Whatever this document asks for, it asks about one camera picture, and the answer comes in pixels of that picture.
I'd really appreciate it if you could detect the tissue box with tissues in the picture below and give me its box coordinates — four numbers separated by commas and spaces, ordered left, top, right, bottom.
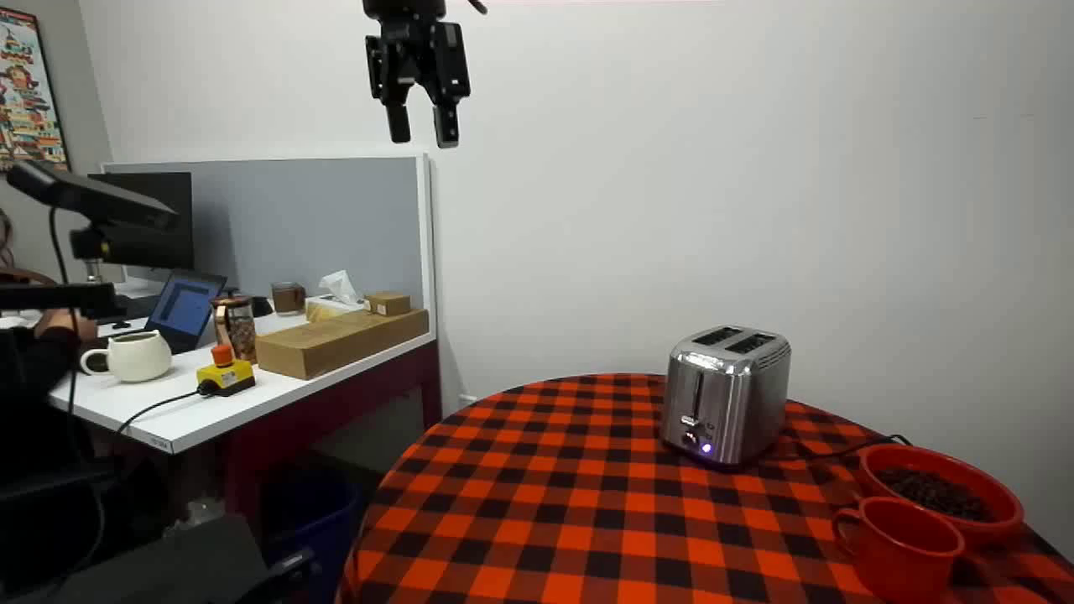
305, 270, 367, 321

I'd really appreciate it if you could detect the red bowl of coffee beans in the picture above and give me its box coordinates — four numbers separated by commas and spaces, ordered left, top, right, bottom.
857, 443, 1025, 547

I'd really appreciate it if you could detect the blue waste bin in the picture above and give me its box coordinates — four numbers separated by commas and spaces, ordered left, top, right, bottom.
263, 471, 364, 604

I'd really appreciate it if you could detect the grey desk partition panel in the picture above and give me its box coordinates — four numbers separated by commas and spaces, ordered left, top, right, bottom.
113, 155, 436, 308

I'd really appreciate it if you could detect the brown patterned cup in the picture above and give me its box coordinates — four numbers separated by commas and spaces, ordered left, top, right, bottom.
215, 296, 254, 361

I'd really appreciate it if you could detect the red enamel mug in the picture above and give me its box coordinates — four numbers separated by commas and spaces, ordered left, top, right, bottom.
833, 498, 968, 604

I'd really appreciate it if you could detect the orange black checkered tablecloth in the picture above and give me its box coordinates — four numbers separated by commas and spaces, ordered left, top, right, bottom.
337, 372, 1074, 604

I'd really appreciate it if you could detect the colourful wall poster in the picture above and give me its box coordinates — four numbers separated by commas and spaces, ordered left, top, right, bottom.
0, 6, 72, 172

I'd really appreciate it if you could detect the white office desk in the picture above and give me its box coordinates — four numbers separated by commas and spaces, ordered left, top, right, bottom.
47, 311, 444, 532

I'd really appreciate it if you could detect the yellow orange toy truck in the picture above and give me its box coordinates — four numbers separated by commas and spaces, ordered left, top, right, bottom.
199, 342, 254, 396

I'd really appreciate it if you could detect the small cardboard box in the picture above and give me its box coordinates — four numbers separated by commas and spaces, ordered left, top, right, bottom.
367, 292, 413, 315

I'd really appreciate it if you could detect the black computer monitor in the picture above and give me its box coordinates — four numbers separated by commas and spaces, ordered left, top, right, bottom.
72, 172, 194, 270

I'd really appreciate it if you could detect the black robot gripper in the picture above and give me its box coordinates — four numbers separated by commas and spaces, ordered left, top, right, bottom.
364, 0, 469, 148

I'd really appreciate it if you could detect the flat cardboard box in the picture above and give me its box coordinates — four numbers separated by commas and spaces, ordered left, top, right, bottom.
254, 311, 429, 378

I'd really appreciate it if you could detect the open laptop blue screen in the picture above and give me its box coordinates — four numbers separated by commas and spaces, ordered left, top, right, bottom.
149, 271, 226, 354

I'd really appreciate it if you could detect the silver two-slot toaster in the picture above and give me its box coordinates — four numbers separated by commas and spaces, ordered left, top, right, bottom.
662, 327, 792, 467

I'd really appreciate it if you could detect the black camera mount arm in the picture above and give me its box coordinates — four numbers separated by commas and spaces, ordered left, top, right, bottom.
7, 159, 176, 229

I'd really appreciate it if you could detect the white ceramic teapot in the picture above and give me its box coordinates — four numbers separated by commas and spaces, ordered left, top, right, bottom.
81, 330, 170, 384

